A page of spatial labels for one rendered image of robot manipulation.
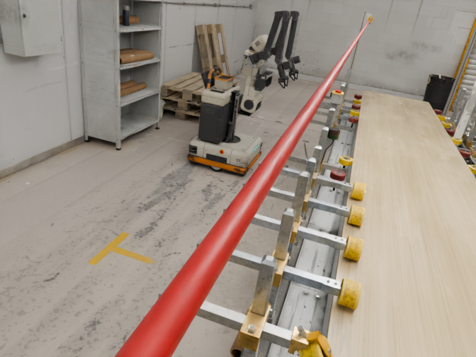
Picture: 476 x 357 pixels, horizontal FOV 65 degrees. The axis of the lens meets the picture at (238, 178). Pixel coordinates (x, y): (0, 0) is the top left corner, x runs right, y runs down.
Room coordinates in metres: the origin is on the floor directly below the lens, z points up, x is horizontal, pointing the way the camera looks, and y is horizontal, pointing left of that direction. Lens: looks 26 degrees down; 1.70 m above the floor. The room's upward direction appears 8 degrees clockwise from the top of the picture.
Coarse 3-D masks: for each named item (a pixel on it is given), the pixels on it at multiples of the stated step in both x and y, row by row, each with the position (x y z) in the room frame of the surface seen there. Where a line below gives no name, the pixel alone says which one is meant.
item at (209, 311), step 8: (208, 304) 0.74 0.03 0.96; (200, 312) 0.72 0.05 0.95; (208, 312) 0.72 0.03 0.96; (216, 312) 0.72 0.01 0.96; (224, 312) 0.72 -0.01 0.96; (232, 312) 0.73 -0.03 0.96; (216, 320) 0.71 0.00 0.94; (224, 320) 0.71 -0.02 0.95; (232, 320) 0.70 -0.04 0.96; (240, 320) 0.70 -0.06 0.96; (232, 328) 0.70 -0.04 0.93; (240, 328) 0.70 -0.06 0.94; (264, 328) 0.69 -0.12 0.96; (272, 328) 0.69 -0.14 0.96; (280, 328) 0.70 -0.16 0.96; (264, 336) 0.68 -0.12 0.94; (272, 336) 0.67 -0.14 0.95; (280, 336) 0.67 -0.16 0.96; (288, 336) 0.67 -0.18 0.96; (280, 344) 0.67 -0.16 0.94; (288, 344) 0.66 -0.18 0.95
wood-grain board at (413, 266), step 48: (384, 96) 4.19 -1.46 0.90; (384, 144) 2.49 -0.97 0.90; (432, 144) 2.65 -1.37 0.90; (384, 192) 1.72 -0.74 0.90; (432, 192) 1.80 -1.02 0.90; (384, 240) 1.27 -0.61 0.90; (432, 240) 1.32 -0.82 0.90; (384, 288) 0.98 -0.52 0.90; (432, 288) 1.01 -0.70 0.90; (336, 336) 0.75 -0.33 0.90; (384, 336) 0.77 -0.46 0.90; (432, 336) 0.80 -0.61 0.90
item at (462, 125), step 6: (474, 84) 3.00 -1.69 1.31; (474, 90) 2.96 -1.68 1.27; (474, 96) 2.96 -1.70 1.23; (468, 102) 2.97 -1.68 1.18; (474, 102) 2.95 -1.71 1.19; (468, 108) 2.96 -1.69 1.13; (462, 114) 3.01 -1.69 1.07; (468, 114) 2.96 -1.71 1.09; (462, 120) 2.96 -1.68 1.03; (462, 126) 2.96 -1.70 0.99; (456, 132) 2.97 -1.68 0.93; (462, 132) 2.95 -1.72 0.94
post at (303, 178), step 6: (300, 174) 1.21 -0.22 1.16; (306, 174) 1.21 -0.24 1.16; (300, 180) 1.21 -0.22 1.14; (306, 180) 1.20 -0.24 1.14; (300, 186) 1.21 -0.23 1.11; (306, 186) 1.20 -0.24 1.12; (300, 192) 1.21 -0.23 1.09; (294, 198) 1.21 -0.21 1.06; (300, 198) 1.20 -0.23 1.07; (294, 204) 1.21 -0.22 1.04; (300, 204) 1.20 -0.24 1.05; (300, 210) 1.20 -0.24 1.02; (288, 246) 1.21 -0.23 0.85; (288, 252) 1.20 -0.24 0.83; (288, 264) 1.21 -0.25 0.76
